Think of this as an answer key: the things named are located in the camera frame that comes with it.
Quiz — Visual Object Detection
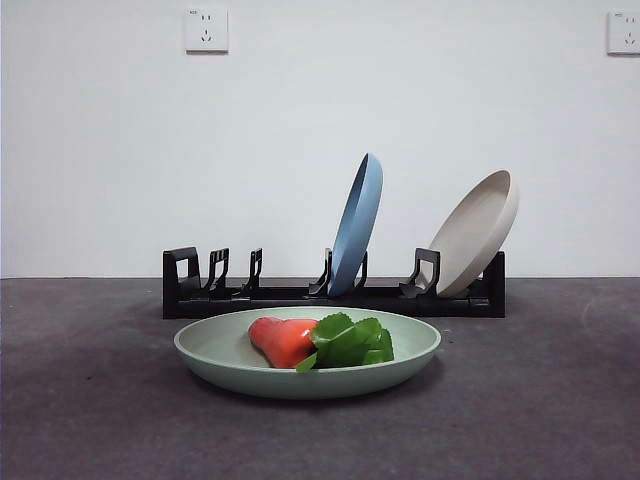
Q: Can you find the toy carrot with green leaves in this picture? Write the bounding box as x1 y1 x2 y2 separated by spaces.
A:
247 312 396 373

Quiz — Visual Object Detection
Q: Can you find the green plate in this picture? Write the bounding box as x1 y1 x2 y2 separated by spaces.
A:
173 305 443 401

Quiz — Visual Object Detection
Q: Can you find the blue plate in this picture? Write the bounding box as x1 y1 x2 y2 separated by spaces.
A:
327 152 386 297

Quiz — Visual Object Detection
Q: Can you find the black plate rack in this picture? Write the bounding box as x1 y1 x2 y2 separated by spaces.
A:
161 246 507 320

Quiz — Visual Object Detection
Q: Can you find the beige plate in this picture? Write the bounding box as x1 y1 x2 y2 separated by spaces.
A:
428 169 521 297

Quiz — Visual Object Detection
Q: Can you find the white wall socket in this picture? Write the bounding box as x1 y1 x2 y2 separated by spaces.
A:
606 11 640 57
185 6 230 55

